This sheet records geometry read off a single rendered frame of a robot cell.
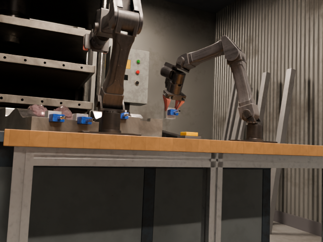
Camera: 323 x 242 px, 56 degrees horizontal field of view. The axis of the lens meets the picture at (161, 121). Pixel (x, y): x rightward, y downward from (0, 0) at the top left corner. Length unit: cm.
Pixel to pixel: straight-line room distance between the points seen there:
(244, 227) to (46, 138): 112
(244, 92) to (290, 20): 249
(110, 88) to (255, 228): 104
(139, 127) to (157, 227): 44
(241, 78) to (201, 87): 325
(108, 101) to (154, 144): 25
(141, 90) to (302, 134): 179
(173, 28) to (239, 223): 341
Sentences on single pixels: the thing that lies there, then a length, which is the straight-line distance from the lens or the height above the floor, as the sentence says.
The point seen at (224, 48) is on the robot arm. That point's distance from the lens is 137.
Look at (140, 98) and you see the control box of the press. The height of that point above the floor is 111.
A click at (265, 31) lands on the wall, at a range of 399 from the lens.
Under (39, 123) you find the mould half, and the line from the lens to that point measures 115.
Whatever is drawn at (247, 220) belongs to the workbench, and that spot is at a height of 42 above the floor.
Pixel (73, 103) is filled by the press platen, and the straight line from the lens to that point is 209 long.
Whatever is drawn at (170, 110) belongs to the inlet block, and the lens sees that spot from 150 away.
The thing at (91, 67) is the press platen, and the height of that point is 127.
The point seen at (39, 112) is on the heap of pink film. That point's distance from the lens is 131.
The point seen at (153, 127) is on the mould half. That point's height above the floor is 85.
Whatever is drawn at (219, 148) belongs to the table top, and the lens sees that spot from 96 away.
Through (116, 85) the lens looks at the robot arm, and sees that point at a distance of 100.
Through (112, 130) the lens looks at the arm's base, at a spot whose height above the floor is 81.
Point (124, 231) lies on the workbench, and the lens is 134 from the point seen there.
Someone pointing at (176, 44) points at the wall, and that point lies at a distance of 450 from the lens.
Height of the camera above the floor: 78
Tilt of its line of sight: 4 degrees up
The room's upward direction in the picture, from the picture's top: 2 degrees clockwise
